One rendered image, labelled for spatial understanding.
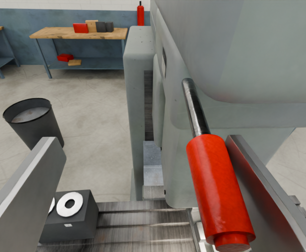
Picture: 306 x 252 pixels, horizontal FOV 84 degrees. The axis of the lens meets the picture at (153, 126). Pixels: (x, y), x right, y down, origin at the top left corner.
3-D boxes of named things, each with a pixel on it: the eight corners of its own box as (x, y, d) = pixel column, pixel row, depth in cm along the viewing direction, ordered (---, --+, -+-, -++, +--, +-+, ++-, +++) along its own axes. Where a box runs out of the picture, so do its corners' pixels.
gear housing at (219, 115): (352, 131, 23) (436, 53, 16) (169, 134, 21) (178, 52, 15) (241, 49, 48) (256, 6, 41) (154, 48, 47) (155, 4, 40)
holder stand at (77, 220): (95, 238, 72) (83, 219, 59) (39, 244, 70) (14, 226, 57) (99, 209, 81) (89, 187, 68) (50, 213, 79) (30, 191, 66)
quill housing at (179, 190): (240, 209, 46) (318, 115, 25) (164, 212, 45) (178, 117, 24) (217, 154, 61) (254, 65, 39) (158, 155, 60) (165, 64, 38)
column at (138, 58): (185, 218, 167) (246, 55, 65) (137, 220, 165) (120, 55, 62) (177, 174, 205) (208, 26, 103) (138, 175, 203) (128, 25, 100)
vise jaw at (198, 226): (236, 238, 67) (239, 235, 64) (198, 243, 65) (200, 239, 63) (229, 222, 71) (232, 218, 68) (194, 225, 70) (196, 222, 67)
